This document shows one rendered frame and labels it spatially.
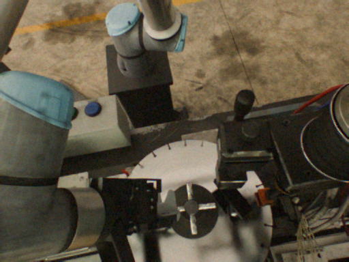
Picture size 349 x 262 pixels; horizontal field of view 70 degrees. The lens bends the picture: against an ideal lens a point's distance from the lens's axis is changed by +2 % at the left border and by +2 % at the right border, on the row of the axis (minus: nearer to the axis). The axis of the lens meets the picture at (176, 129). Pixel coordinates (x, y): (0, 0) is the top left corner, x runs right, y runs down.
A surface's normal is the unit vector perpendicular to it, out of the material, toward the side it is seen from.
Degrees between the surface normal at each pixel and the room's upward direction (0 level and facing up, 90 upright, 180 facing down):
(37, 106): 46
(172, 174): 0
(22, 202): 52
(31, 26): 0
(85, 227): 65
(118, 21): 8
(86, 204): 58
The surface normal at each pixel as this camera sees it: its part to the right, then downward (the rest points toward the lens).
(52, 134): 0.87, 0.07
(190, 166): -0.07, -0.43
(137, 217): -0.57, -0.19
